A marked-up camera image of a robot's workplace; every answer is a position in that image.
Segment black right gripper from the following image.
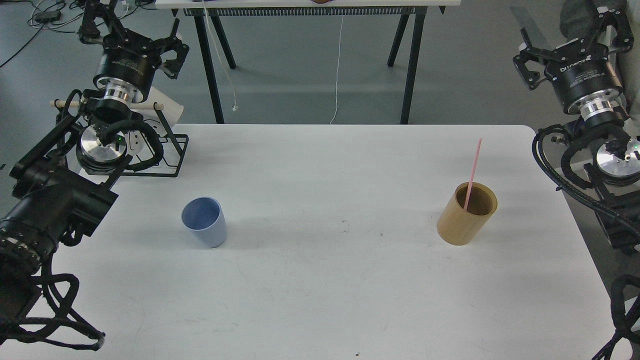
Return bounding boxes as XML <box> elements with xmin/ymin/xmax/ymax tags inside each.
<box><xmin>513</xmin><ymin>7</ymin><xmax>635</xmax><ymax>114</ymax></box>

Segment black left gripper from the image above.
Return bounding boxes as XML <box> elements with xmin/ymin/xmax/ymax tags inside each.
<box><xmin>77</xmin><ymin>0</ymin><xmax>190</xmax><ymax>103</ymax></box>

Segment pink chopstick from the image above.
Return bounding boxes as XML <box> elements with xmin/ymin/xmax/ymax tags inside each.
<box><xmin>462</xmin><ymin>137</ymin><xmax>483</xmax><ymax>212</ymax></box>

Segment blue plastic cup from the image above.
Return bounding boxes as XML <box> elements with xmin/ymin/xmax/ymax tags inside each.
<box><xmin>180</xmin><ymin>197</ymin><xmax>227</xmax><ymax>248</ymax></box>

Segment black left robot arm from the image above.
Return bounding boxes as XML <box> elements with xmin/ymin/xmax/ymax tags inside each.
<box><xmin>1</xmin><ymin>0</ymin><xmax>189</xmax><ymax>351</ymax></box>

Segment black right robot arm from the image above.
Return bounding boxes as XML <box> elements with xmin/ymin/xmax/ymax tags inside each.
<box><xmin>512</xmin><ymin>0</ymin><xmax>639</xmax><ymax>255</ymax></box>

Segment white cup on rack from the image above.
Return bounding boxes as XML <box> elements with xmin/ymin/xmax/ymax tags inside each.
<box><xmin>131</xmin><ymin>86</ymin><xmax>185</xmax><ymax>137</ymax></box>

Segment bamboo wooden cup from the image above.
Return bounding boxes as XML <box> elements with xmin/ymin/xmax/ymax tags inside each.
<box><xmin>436</xmin><ymin>182</ymin><xmax>498</xmax><ymax>246</ymax></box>

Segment grey cloth on chair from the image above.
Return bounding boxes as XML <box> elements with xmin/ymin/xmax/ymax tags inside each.
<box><xmin>558</xmin><ymin>0</ymin><xmax>612</xmax><ymax>41</ymax></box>

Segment white table with black legs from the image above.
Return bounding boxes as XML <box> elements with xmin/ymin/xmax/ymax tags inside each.
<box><xmin>154</xmin><ymin>0</ymin><xmax>462</xmax><ymax>125</ymax></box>

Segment black cables on floor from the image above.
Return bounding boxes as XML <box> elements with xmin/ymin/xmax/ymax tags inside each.
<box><xmin>0</xmin><ymin>0</ymin><xmax>156</xmax><ymax>69</ymax></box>

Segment black wire cup rack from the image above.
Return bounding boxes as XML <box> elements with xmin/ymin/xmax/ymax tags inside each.
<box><xmin>49</xmin><ymin>94</ymin><xmax>189</xmax><ymax>178</ymax></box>

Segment white hanging cord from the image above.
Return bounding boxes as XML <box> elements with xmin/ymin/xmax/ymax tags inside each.
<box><xmin>202</xmin><ymin>0</ymin><xmax>240</xmax><ymax>114</ymax></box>

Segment white hanging cable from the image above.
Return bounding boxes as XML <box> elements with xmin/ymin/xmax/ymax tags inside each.
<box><xmin>329</xmin><ymin>15</ymin><xmax>345</xmax><ymax>125</ymax></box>

